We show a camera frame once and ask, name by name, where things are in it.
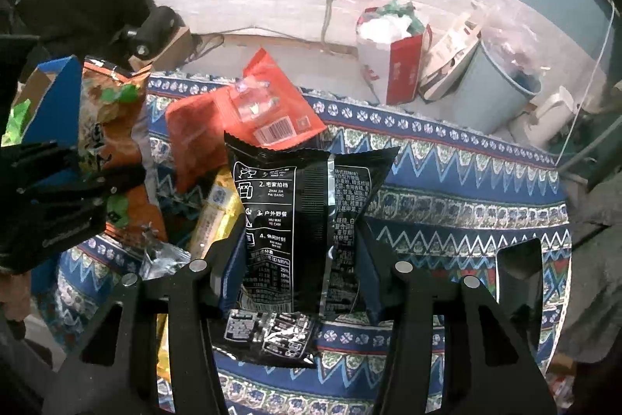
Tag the light blue bucket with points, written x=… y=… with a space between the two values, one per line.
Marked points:
x=494 y=89

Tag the gold slim biscuit pack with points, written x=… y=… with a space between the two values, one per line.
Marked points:
x=218 y=216

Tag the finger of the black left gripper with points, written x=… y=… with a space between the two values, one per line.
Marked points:
x=36 y=161
x=74 y=186

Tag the black snack bag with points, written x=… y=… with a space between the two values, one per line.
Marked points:
x=301 y=208
x=277 y=340

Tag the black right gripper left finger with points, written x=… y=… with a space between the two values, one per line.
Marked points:
x=113 y=370

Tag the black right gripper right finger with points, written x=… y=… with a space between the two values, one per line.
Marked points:
x=488 y=368

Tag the blue cardboard box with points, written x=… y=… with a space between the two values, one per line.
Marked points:
x=54 y=91

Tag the white electric kettle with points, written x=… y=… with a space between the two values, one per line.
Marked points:
x=538 y=127

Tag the patterned blue table cloth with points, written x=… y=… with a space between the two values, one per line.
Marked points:
x=452 y=201

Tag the flat cardboard packaging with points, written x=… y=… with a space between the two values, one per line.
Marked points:
x=448 y=59

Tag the orange green snack bag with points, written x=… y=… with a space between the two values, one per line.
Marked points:
x=113 y=131

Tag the white red paper bag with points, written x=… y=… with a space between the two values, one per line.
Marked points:
x=392 y=41

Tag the black phone on cloth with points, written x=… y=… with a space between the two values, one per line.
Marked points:
x=520 y=289

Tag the red snack packet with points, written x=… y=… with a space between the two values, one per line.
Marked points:
x=263 y=108

